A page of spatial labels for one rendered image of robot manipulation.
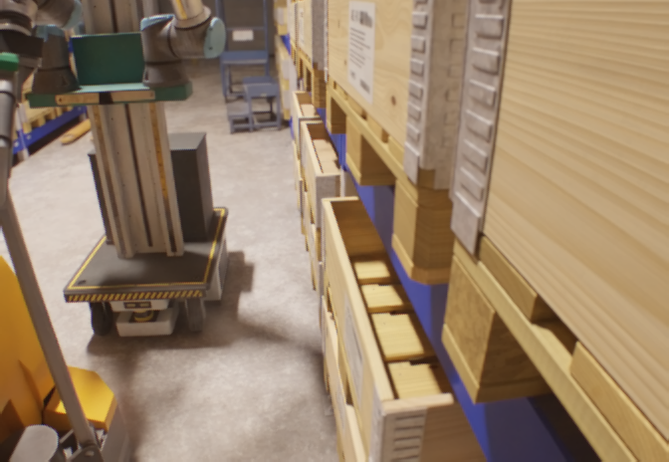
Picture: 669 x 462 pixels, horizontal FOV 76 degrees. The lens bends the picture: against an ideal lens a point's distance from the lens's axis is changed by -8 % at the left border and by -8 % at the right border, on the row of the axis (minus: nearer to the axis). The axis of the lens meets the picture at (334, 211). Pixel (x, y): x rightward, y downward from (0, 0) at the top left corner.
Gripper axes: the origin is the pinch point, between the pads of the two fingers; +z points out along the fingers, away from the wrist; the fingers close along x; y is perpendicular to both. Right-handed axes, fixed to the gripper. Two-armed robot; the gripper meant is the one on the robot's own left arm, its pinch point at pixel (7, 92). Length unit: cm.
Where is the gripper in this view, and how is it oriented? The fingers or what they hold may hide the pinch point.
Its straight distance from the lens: 119.6
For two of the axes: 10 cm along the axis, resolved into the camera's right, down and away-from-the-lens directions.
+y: 5.9, -1.6, -7.9
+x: 8.0, 0.3, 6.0
